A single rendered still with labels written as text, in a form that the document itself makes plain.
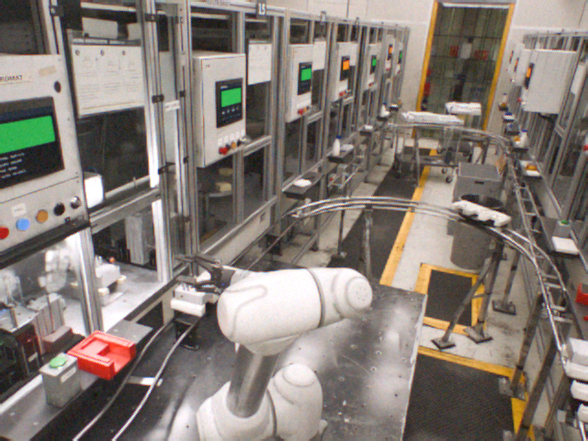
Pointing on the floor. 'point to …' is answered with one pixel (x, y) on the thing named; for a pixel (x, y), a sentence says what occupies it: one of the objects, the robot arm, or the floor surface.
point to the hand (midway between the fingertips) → (184, 268)
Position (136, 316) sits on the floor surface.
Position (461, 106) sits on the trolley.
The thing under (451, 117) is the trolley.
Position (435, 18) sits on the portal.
